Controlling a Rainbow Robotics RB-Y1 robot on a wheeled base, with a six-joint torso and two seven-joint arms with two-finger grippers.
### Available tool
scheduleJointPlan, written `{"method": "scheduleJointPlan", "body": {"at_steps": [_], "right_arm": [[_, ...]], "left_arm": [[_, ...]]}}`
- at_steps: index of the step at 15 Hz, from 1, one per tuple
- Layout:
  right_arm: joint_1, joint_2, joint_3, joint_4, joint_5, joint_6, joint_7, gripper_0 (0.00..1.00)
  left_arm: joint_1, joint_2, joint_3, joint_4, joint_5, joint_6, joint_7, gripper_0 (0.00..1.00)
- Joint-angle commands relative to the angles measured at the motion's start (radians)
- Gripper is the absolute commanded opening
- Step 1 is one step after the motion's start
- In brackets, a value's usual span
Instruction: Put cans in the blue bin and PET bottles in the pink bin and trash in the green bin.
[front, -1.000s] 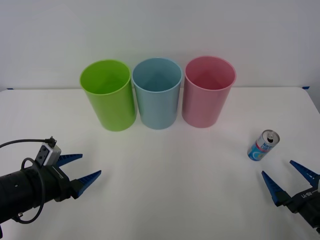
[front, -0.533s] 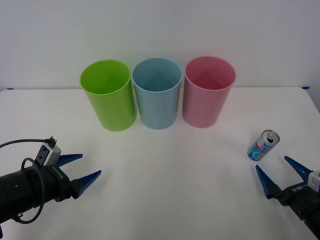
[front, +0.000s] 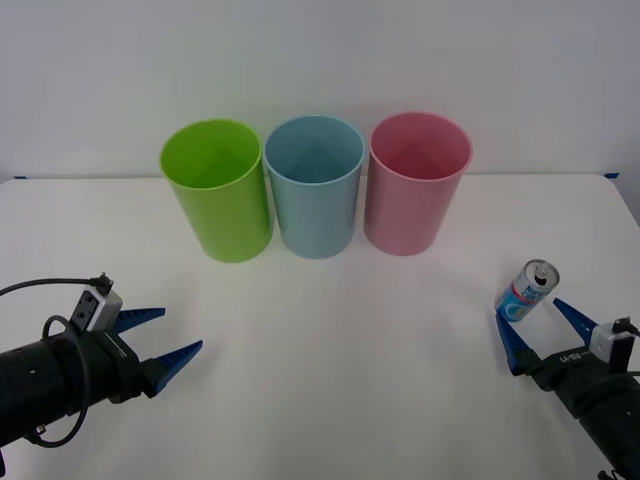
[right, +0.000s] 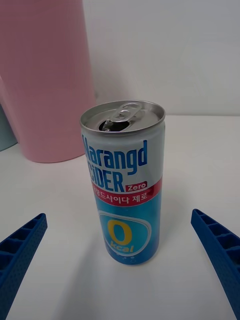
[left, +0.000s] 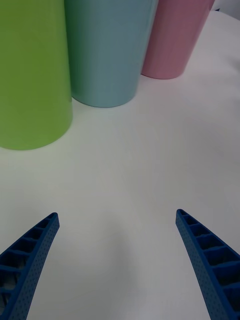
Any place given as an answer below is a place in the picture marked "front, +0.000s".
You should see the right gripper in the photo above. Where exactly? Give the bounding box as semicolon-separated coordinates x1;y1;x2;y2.
495;297;640;416

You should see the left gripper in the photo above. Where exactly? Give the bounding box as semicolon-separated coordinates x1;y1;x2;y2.
84;306;204;406

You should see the blue and white drink can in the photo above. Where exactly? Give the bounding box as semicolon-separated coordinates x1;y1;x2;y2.
494;258;561;325

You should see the green plastic bin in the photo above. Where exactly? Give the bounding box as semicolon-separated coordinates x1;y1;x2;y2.
158;118;275;264

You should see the pink plastic bin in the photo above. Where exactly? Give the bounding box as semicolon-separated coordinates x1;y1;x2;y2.
362;111;474;257

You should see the pale blue plastic bin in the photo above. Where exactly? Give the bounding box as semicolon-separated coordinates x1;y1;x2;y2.
263;115;365;260

